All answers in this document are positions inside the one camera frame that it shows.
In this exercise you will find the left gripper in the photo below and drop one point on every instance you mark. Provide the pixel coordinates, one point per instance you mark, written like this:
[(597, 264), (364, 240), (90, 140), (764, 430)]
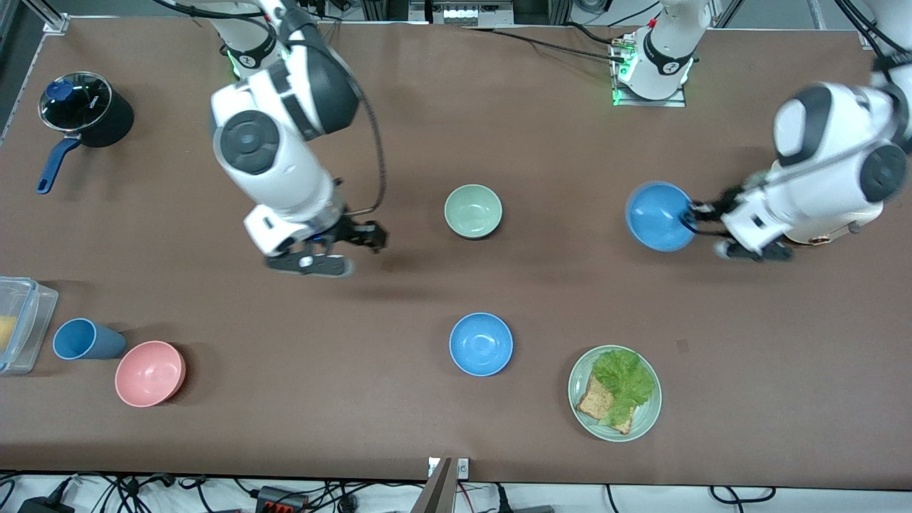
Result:
[(718, 204)]

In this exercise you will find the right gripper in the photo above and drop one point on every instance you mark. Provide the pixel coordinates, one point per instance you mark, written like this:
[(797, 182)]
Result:
[(354, 231)]

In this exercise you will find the blue bowl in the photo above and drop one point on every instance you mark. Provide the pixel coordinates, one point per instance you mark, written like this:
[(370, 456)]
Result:
[(481, 344), (657, 217)]

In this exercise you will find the green bowl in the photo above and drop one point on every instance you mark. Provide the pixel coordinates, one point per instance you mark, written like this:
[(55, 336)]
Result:
[(473, 211)]

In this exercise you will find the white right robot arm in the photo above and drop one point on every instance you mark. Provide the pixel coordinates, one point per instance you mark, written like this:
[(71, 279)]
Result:
[(285, 149)]

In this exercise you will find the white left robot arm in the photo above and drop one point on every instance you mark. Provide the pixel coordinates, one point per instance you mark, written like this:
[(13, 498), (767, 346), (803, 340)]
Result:
[(833, 171)]

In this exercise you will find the pink bowl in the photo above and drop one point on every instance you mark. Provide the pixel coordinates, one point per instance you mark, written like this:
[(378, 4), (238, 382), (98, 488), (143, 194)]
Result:
[(148, 375)]

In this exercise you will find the white toaster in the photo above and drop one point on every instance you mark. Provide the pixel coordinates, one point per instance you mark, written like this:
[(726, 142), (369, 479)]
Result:
[(830, 235)]

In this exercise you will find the green lettuce leaf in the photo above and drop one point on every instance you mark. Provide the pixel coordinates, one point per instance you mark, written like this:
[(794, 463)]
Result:
[(623, 381)]

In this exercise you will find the green plate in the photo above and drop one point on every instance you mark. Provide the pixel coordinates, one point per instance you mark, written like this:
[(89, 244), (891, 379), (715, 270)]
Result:
[(648, 410)]

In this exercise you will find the brown bread slice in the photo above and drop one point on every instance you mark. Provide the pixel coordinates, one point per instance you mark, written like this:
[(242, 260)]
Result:
[(593, 405)]

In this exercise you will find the grey equipment box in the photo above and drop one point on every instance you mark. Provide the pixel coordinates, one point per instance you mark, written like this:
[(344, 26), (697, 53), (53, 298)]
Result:
[(463, 11)]

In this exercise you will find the black orange power strip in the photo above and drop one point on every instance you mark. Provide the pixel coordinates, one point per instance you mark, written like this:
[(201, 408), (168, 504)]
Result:
[(281, 500)]

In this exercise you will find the blue cup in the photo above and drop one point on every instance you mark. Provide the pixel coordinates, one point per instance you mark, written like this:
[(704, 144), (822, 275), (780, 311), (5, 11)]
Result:
[(96, 342)]

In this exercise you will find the clear plastic container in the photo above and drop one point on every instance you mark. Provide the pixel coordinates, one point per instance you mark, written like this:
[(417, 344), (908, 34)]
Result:
[(32, 324)]

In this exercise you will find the yellow food piece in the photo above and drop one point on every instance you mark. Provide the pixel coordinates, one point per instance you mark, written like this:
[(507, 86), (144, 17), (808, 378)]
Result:
[(6, 333)]

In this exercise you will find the black power adapter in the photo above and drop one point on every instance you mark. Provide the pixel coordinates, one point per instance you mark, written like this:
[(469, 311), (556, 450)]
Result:
[(46, 506)]

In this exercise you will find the grey camera mount strut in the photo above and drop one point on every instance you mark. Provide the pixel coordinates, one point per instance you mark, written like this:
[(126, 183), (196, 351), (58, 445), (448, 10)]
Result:
[(436, 491)]

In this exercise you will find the aluminium frame bracket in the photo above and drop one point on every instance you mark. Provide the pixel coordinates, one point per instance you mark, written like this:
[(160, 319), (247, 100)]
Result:
[(53, 18)]

